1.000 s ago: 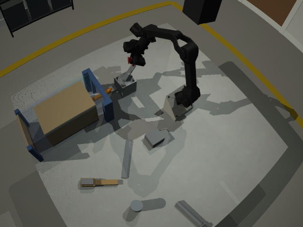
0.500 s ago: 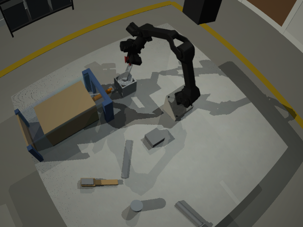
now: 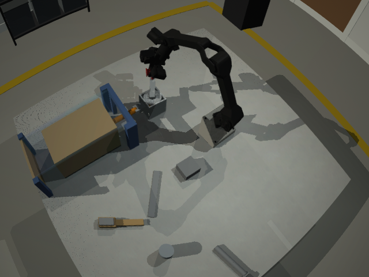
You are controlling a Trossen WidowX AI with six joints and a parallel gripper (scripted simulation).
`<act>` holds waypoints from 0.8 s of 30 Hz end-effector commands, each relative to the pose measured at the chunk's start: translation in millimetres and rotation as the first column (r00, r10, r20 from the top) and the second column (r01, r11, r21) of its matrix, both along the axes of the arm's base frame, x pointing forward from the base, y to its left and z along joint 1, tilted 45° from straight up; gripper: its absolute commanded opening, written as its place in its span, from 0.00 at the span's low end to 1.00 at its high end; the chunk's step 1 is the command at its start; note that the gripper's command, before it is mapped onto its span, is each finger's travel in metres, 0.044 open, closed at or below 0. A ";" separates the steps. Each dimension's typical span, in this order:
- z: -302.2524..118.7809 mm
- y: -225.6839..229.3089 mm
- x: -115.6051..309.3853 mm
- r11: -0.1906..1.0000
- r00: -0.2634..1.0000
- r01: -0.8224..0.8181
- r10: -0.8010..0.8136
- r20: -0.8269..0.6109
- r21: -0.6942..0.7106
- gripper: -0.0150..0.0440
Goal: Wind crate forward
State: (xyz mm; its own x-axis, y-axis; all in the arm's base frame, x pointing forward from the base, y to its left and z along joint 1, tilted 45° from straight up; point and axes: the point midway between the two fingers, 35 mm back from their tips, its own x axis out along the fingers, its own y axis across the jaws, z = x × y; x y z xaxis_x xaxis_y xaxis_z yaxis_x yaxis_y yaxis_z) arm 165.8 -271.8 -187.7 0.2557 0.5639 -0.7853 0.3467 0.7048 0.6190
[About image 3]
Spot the clear-panelled guard cubby with blue frame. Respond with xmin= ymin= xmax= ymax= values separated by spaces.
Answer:
xmin=17 ymin=85 xmax=135 ymax=198

